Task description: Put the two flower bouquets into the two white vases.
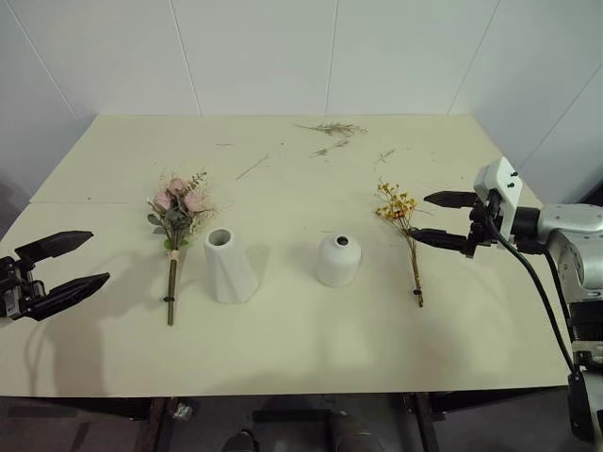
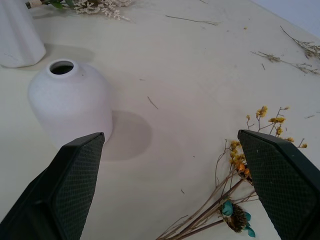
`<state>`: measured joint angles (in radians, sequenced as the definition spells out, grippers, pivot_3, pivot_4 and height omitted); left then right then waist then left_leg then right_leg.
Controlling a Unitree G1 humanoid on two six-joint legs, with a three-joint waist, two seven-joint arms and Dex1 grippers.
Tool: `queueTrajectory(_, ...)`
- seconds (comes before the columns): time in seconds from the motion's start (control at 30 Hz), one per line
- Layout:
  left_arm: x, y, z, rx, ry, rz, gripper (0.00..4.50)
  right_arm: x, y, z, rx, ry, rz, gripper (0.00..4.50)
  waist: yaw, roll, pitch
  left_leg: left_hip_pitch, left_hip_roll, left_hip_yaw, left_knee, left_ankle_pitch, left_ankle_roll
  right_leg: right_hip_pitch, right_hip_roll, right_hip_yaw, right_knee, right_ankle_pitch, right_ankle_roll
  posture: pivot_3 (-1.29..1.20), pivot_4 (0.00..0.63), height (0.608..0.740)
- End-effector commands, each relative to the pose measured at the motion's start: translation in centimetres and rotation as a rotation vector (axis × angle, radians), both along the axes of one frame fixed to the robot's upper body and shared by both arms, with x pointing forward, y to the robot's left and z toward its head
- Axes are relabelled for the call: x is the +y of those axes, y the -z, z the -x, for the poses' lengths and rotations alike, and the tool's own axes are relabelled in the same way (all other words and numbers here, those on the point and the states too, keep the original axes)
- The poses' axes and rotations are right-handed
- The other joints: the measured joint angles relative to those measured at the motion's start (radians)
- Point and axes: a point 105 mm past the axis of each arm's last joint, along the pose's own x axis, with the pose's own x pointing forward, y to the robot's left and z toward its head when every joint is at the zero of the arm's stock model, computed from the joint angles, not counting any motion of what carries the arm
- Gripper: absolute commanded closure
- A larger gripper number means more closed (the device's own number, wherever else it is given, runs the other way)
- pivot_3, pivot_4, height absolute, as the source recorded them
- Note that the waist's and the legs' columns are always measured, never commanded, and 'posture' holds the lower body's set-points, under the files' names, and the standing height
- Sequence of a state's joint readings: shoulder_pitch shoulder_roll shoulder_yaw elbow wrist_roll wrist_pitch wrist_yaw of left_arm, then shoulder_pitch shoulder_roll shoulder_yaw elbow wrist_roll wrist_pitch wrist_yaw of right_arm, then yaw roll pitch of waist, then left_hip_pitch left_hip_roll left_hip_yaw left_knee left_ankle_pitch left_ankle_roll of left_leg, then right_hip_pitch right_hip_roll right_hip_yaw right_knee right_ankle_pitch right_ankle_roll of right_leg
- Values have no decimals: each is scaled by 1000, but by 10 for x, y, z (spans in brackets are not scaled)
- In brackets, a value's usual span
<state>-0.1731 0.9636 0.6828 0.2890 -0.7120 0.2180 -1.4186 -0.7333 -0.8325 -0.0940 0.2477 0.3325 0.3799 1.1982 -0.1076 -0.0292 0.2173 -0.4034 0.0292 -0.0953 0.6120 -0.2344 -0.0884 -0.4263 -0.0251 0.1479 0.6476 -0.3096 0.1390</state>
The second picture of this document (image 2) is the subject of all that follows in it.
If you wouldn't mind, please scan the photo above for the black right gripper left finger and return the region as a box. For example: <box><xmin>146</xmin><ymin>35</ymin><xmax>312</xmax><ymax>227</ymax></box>
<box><xmin>0</xmin><ymin>132</ymin><xmax>106</xmax><ymax>240</ymax></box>

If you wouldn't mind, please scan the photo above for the short dried twig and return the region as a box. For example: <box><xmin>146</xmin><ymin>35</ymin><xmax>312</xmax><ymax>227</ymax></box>
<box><xmin>147</xmin><ymin>96</ymin><xmax>159</xmax><ymax>110</ymax></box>

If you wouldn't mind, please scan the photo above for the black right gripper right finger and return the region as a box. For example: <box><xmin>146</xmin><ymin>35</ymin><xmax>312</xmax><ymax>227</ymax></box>
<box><xmin>237</xmin><ymin>129</ymin><xmax>320</xmax><ymax>240</ymax></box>

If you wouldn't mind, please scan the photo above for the yellow dried flower bouquet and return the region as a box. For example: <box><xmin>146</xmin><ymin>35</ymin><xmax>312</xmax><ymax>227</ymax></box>
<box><xmin>156</xmin><ymin>105</ymin><xmax>308</xmax><ymax>240</ymax></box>

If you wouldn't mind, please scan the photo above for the tall ribbed white vase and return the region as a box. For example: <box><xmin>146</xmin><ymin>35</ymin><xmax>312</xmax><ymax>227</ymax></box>
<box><xmin>0</xmin><ymin>0</ymin><xmax>47</xmax><ymax>69</ymax></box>

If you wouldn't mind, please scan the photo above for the round white ceramic vase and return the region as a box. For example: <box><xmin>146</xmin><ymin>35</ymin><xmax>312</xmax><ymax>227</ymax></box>
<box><xmin>27</xmin><ymin>58</ymin><xmax>114</xmax><ymax>150</ymax></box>

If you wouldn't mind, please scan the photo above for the long thin dried stem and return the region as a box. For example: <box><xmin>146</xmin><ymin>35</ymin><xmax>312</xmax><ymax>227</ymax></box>
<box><xmin>165</xmin><ymin>15</ymin><xmax>222</xmax><ymax>26</ymax></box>

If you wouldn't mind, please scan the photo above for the white dried flower bouquet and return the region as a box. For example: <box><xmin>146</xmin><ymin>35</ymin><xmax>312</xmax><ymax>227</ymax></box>
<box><xmin>24</xmin><ymin>0</ymin><xmax>133</xmax><ymax>22</ymax></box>

